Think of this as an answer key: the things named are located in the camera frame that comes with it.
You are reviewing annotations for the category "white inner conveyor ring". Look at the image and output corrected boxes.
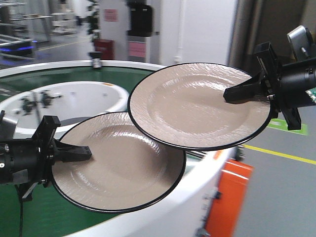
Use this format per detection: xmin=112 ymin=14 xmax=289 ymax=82
xmin=0 ymin=80 xmax=130 ymax=139

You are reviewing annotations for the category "green potted plant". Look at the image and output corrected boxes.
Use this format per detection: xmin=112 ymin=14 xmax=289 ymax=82
xmin=86 ymin=0 xmax=100 ymax=42

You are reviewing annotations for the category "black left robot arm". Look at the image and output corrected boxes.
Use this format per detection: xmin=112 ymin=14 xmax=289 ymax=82
xmin=0 ymin=116 xmax=92 ymax=202

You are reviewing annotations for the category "beige plate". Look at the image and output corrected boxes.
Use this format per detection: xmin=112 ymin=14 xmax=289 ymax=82
xmin=128 ymin=63 xmax=272 ymax=151
xmin=52 ymin=112 xmax=186 ymax=213

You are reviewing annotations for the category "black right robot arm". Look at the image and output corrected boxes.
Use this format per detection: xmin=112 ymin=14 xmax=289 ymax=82
xmin=223 ymin=25 xmax=316 ymax=130

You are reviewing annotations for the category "black wall cabinet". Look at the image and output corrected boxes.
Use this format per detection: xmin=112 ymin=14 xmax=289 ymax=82
xmin=127 ymin=0 xmax=154 ymax=37

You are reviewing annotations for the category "black bearing block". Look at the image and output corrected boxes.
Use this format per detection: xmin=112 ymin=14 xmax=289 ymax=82
xmin=40 ymin=91 xmax=62 ymax=108
xmin=20 ymin=97 xmax=37 ymax=116

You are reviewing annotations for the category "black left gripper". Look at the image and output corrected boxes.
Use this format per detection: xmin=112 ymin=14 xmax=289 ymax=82
xmin=18 ymin=116 xmax=92 ymax=200

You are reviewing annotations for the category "black bearing block left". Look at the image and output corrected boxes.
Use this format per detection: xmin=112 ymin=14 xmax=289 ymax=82
xmin=20 ymin=97 xmax=37 ymax=116

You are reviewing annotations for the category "red box on floor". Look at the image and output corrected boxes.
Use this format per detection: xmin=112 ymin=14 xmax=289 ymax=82
xmin=93 ymin=39 xmax=115 ymax=60

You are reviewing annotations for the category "black sensor on rim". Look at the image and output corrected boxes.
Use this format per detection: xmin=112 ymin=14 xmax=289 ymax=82
xmin=88 ymin=51 xmax=102 ymax=69

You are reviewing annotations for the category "green conveyor belt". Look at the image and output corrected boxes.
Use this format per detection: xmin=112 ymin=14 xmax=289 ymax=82
xmin=0 ymin=66 xmax=152 ymax=237

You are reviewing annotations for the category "orange side panel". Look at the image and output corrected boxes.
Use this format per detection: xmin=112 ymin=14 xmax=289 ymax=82
xmin=205 ymin=159 xmax=254 ymax=237

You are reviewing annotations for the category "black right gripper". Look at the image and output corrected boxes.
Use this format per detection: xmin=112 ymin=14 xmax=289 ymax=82
xmin=223 ymin=42 xmax=301 ymax=130

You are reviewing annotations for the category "white outer conveyor rim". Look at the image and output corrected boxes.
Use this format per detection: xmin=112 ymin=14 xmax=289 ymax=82
xmin=0 ymin=60 xmax=234 ymax=237

